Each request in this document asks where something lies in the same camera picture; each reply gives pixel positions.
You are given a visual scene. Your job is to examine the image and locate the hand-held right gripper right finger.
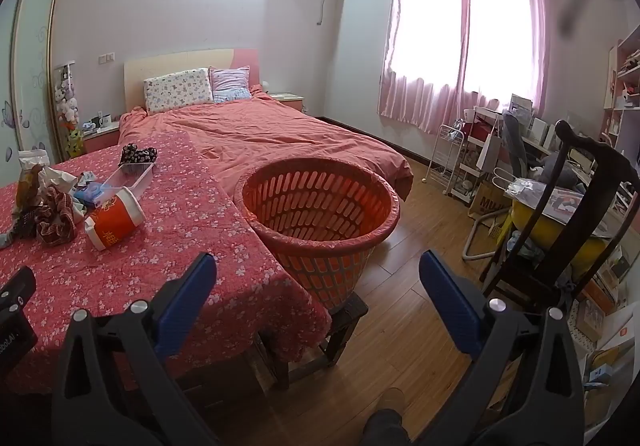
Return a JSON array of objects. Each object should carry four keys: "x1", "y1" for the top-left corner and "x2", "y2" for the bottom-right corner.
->
[{"x1": 418, "y1": 250, "x2": 586, "y2": 446}]

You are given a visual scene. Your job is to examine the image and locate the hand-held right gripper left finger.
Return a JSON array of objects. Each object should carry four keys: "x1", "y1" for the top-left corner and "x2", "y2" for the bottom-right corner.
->
[{"x1": 51, "y1": 252, "x2": 219, "y2": 446}]

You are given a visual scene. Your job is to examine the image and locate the orange plastic laundry basket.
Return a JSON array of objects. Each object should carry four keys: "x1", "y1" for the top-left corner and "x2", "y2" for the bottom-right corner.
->
[{"x1": 234, "y1": 157, "x2": 402, "y2": 313}]

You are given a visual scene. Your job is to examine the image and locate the red floral tablecloth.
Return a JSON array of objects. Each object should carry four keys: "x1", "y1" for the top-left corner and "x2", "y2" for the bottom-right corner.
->
[{"x1": 0, "y1": 133, "x2": 333, "y2": 394}]

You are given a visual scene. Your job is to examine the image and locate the black beaded mat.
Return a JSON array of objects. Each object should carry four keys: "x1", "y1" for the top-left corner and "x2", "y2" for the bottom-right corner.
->
[{"x1": 0, "y1": 211, "x2": 39, "y2": 248}]

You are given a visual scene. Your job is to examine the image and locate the brown paper bag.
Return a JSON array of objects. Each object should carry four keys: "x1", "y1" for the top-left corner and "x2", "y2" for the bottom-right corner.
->
[{"x1": 468, "y1": 179, "x2": 516, "y2": 232}]

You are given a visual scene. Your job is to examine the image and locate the orange and white cup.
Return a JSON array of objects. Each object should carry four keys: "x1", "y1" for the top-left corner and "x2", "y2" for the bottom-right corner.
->
[{"x1": 84, "y1": 189, "x2": 147, "y2": 252}]

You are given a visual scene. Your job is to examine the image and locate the dark wooden stool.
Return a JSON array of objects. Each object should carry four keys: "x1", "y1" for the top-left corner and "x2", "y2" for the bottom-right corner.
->
[{"x1": 255, "y1": 293, "x2": 370, "y2": 392}]

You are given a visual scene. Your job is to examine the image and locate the red patterned cloth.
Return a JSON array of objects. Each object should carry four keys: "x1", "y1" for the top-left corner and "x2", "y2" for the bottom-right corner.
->
[{"x1": 34, "y1": 186, "x2": 77, "y2": 246}]

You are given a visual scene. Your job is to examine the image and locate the yellow plastic basin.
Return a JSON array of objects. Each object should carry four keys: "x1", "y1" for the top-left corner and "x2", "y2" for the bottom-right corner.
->
[{"x1": 510, "y1": 199, "x2": 613, "y2": 272}]

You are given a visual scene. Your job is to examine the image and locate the white shelf trolley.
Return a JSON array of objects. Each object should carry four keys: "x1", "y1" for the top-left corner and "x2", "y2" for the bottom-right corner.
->
[{"x1": 452, "y1": 106, "x2": 507, "y2": 207}]

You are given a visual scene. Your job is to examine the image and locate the clear plastic box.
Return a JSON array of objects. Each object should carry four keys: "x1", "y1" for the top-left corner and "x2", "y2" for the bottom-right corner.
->
[{"x1": 100, "y1": 161, "x2": 156, "y2": 193}]

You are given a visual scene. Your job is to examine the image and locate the brown snack packet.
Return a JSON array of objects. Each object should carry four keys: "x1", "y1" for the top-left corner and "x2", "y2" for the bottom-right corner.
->
[{"x1": 15, "y1": 163, "x2": 45, "y2": 214}]

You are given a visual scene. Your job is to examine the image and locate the person's leg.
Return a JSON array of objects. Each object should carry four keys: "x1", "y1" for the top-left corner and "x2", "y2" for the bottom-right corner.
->
[{"x1": 364, "y1": 388, "x2": 407, "y2": 446}]

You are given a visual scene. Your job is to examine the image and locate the blue packet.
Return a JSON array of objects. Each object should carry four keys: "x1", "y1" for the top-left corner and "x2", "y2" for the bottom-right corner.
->
[{"x1": 74, "y1": 181, "x2": 108, "y2": 205}]

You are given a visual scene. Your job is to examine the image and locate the black floral scrunchie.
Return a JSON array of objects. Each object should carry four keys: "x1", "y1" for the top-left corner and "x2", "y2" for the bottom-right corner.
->
[{"x1": 119, "y1": 143, "x2": 158, "y2": 166}]

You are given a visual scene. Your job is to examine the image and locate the white paper bag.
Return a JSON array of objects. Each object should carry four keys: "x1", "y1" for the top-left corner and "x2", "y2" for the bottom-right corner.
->
[{"x1": 476, "y1": 131, "x2": 503, "y2": 172}]

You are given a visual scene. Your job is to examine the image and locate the white plastic bag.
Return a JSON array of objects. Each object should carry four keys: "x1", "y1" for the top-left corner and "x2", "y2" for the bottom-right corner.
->
[{"x1": 17, "y1": 149, "x2": 51, "y2": 172}]

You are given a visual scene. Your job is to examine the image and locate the cardboard boxes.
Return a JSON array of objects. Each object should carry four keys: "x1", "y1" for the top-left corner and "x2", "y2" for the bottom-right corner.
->
[{"x1": 575, "y1": 301, "x2": 640, "y2": 429}]

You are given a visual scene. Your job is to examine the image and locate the pink nightstand with mugs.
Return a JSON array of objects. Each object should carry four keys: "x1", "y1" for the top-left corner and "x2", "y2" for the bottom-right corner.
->
[{"x1": 80, "y1": 121, "x2": 122, "y2": 156}]

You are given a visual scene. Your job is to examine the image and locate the coral bed duvet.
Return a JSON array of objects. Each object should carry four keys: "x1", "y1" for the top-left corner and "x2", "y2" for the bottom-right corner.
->
[{"x1": 119, "y1": 85, "x2": 415, "y2": 207}]

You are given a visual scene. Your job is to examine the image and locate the dark wooden chair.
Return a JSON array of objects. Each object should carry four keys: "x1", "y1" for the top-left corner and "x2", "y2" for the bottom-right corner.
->
[{"x1": 480, "y1": 120, "x2": 640, "y2": 313}]

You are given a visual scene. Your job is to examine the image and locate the white floral pillow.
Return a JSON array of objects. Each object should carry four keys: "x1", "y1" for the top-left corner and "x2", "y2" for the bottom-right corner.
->
[{"x1": 144, "y1": 68, "x2": 214, "y2": 115}]

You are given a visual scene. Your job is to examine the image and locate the pink curtain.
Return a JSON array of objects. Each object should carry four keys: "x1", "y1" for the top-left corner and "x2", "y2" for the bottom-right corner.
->
[{"x1": 378, "y1": 0, "x2": 551, "y2": 134}]

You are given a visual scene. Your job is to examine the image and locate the pink striped pillow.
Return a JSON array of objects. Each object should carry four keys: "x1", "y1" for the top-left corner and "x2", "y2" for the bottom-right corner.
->
[{"x1": 209, "y1": 66, "x2": 252, "y2": 102}]

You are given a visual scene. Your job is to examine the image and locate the clear tube of plush toys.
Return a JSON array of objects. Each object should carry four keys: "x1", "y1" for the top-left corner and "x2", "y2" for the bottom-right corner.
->
[{"x1": 54, "y1": 61, "x2": 84, "y2": 158}]

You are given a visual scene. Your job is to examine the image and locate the cream and pink headboard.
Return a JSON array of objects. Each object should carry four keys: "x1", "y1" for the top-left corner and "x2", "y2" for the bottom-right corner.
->
[{"x1": 124, "y1": 49, "x2": 261, "y2": 113}]

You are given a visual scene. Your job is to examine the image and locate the flower-print sliding wardrobe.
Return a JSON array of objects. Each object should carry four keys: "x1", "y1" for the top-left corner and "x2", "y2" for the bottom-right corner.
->
[{"x1": 0, "y1": 0, "x2": 63, "y2": 187}]

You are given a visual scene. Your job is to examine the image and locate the white bookshelf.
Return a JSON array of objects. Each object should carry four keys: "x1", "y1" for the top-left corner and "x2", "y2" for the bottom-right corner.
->
[{"x1": 602, "y1": 24, "x2": 640, "y2": 152}]

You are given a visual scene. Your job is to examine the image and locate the white wire cart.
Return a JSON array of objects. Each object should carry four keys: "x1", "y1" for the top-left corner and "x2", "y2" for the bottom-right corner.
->
[{"x1": 426, "y1": 123, "x2": 466, "y2": 194}]

